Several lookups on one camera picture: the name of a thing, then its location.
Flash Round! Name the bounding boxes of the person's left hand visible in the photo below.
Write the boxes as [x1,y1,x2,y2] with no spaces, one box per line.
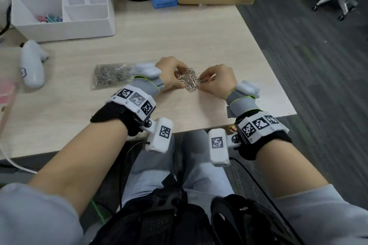
[155,56,189,91]

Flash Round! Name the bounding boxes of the person's right hand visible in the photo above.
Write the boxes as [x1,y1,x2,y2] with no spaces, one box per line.
[197,64,238,101]

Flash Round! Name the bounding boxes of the clump of silver paper clips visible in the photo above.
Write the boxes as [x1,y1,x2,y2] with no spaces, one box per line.
[177,67,206,93]

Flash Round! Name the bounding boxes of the person's right forearm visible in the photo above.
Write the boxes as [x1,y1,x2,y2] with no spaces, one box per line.
[257,136,329,199]

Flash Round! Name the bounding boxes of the person's left forearm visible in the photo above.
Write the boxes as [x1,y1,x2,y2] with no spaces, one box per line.
[28,120,128,218]

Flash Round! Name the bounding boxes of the grey left wrist band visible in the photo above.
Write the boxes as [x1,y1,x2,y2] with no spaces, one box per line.
[130,62,164,96]

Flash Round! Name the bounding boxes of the grey wrist band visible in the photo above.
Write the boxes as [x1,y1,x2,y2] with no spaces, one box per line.
[130,62,164,96]
[226,80,261,118]

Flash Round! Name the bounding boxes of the grey right wrist band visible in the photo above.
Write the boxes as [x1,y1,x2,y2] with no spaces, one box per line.
[226,80,261,118]

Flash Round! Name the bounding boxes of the clear bag of paper clips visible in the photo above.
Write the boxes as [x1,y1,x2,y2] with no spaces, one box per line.
[92,63,136,91]

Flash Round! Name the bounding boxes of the person's grey trousers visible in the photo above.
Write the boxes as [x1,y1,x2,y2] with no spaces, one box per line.
[122,130,235,211]

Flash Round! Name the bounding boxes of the white desk organizer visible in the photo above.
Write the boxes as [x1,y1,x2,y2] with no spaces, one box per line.
[11,0,116,43]

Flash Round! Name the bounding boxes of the colourful clips in organizer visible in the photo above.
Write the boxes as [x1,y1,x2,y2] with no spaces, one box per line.
[35,14,63,24]

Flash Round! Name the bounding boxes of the black bag on lap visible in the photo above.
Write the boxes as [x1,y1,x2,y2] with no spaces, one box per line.
[90,174,305,245]

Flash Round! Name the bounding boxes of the white handheld controller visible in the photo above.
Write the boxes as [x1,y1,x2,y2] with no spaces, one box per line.
[20,40,49,88]

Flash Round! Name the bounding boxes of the pink object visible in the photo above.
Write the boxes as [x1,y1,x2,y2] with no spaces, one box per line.
[0,77,20,127]

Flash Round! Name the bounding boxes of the left wrist camera rig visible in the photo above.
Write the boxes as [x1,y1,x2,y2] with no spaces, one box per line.
[90,85,174,154]

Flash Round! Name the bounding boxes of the wrist camera rig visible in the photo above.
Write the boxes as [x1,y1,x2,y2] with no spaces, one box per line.
[208,109,293,167]
[90,85,174,154]

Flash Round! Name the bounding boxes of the right wrist camera rig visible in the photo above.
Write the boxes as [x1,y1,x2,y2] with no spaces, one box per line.
[208,109,293,167]

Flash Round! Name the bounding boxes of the white cable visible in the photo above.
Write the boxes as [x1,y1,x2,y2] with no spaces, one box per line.
[0,143,38,174]

